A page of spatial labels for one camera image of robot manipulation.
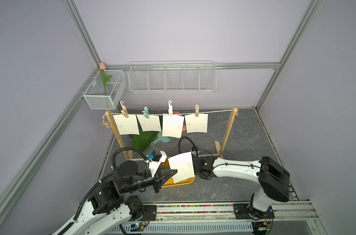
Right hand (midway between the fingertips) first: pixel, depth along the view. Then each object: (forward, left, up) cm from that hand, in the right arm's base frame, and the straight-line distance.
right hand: (189, 166), depth 85 cm
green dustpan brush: (+23, +20, -4) cm, 30 cm away
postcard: (+6, +29, +32) cm, 43 cm away
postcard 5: (-10, +4, +29) cm, 31 cm away
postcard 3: (+6, +8, +31) cm, 33 cm away
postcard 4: (+7, -2, +31) cm, 32 cm away
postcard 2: (+7, +18, +32) cm, 37 cm away
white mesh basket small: (+29, +52, +30) cm, 67 cm away
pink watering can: (+6, +3, +31) cm, 32 cm away
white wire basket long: (+54, +11, +25) cm, 61 cm away
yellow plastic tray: (-16, +9, +24) cm, 30 cm away
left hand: (-12, +7, +25) cm, 28 cm away
